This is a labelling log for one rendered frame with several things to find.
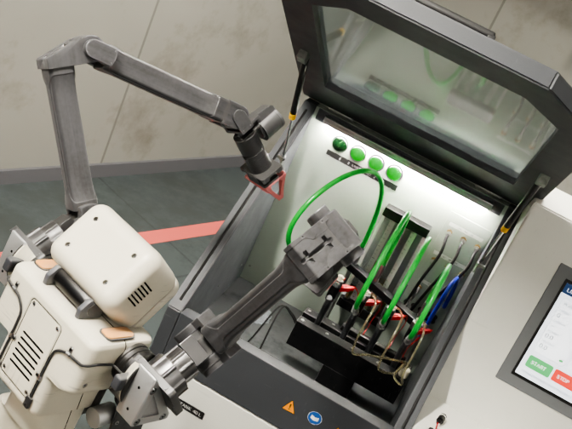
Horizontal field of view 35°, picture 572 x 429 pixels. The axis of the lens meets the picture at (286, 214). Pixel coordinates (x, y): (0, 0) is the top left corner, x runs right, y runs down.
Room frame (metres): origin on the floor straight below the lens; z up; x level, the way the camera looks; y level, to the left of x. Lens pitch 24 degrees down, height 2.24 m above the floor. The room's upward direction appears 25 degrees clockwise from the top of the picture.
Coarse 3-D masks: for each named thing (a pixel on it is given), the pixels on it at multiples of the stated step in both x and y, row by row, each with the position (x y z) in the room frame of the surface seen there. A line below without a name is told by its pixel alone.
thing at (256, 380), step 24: (192, 312) 2.07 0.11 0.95; (240, 360) 2.01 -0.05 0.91; (264, 360) 2.01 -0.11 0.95; (216, 384) 2.02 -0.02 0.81; (240, 384) 2.01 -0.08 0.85; (264, 384) 2.00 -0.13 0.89; (288, 384) 1.99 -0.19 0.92; (312, 384) 2.00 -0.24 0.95; (264, 408) 1.99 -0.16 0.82; (312, 408) 1.97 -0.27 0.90; (336, 408) 1.97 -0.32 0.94; (360, 408) 1.99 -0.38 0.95
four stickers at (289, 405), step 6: (288, 402) 1.99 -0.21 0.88; (294, 402) 1.98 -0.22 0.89; (282, 408) 1.99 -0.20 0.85; (288, 408) 1.98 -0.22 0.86; (294, 408) 1.98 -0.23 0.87; (294, 414) 1.98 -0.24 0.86; (312, 414) 1.97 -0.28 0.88; (318, 414) 1.97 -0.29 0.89; (306, 420) 1.97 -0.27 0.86; (312, 420) 1.97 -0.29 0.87; (318, 420) 1.97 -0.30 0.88; (318, 426) 1.97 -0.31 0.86; (330, 426) 1.96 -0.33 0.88; (336, 426) 1.96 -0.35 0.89
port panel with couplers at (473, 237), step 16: (448, 224) 2.49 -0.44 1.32; (464, 224) 2.48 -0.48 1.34; (448, 240) 2.49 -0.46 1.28; (464, 240) 2.46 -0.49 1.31; (480, 240) 2.47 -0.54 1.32; (432, 256) 2.49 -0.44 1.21; (448, 256) 2.48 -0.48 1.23; (464, 256) 2.48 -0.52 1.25; (432, 272) 2.49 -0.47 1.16; (432, 288) 2.48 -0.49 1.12; (432, 304) 2.48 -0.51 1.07; (448, 304) 2.47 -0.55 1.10
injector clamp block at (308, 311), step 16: (304, 320) 2.22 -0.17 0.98; (304, 336) 2.20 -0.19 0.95; (320, 336) 2.20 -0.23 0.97; (336, 336) 2.22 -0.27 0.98; (352, 336) 2.26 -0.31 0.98; (304, 352) 2.20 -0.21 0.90; (320, 352) 2.19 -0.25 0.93; (336, 352) 2.19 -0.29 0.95; (336, 368) 2.18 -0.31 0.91; (352, 368) 2.18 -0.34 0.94; (368, 368) 2.17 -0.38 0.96; (384, 368) 2.17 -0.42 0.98; (336, 384) 2.18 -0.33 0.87; (352, 384) 2.17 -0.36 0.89; (368, 384) 2.17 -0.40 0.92; (384, 384) 2.16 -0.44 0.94
